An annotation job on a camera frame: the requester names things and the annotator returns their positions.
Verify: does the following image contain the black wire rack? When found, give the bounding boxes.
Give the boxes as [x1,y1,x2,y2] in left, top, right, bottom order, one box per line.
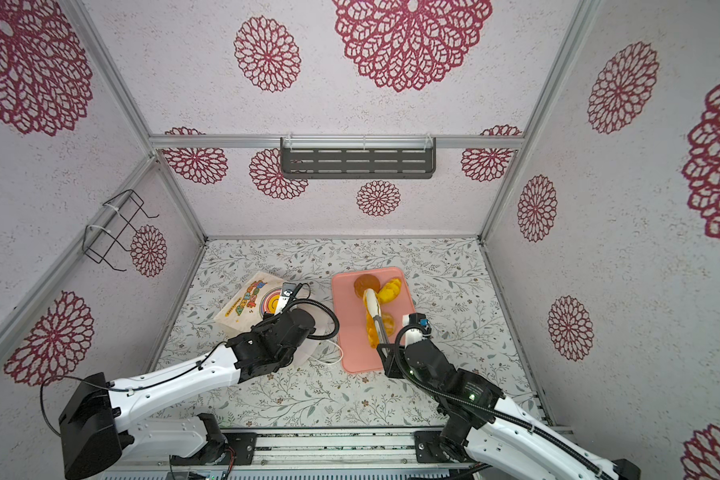
[81,189,159,272]

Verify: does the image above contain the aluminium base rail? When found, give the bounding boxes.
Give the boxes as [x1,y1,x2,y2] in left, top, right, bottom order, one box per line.
[97,427,475,479]

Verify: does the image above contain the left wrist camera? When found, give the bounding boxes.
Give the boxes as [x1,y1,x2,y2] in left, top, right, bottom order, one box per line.
[275,282,300,314]

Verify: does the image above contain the white paper bag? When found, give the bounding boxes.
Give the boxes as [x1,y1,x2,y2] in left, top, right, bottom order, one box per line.
[213,271,344,367]

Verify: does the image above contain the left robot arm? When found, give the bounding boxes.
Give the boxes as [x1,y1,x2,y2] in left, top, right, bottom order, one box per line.
[58,309,316,479]

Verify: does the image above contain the grey wall shelf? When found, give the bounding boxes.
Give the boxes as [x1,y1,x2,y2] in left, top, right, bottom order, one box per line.
[280,136,437,180]

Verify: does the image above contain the pink plastic tray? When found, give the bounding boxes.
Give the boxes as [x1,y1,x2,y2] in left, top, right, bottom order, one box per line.
[331,267,415,374]

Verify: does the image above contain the round brown bun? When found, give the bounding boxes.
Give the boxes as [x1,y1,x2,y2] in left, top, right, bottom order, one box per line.
[353,274,381,298]

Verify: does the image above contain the metal tongs white tips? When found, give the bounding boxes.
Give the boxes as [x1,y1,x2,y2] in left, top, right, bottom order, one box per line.
[363,290,387,345]

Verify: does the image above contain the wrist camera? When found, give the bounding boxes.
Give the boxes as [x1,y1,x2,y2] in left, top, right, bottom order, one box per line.
[403,313,432,346]
[275,282,300,314]

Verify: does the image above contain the orange fake bread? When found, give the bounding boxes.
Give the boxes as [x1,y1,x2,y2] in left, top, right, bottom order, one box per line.
[366,312,395,349]

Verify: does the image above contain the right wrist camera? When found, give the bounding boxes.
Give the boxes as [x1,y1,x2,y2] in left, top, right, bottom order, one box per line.
[403,313,432,346]

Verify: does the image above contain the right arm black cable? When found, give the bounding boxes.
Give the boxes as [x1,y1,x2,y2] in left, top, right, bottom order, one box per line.
[392,323,607,480]

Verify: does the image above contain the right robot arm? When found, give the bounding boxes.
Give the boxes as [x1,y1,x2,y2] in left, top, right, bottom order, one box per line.
[377,338,641,479]

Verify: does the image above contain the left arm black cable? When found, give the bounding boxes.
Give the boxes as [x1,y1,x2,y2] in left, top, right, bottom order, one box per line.
[39,298,341,439]

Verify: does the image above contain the yellow croissant bread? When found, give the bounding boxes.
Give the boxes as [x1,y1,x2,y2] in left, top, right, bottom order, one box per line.
[376,278,402,305]

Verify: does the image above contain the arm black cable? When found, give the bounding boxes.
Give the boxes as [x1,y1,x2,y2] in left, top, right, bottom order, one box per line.
[39,298,341,439]
[392,323,607,480]

